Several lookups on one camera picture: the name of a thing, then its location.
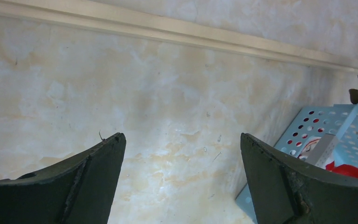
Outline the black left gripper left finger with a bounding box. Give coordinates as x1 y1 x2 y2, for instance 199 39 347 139
0 133 126 224

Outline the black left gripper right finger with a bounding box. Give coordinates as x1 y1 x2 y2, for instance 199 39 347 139
241 133 358 224

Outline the red white striped sock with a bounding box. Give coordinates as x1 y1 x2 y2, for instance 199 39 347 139
297 136 358 178

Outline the light blue perforated basket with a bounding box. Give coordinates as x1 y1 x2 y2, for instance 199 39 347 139
235 104 358 224

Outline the light wooden rack frame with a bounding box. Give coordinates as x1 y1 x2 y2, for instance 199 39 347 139
0 0 358 73

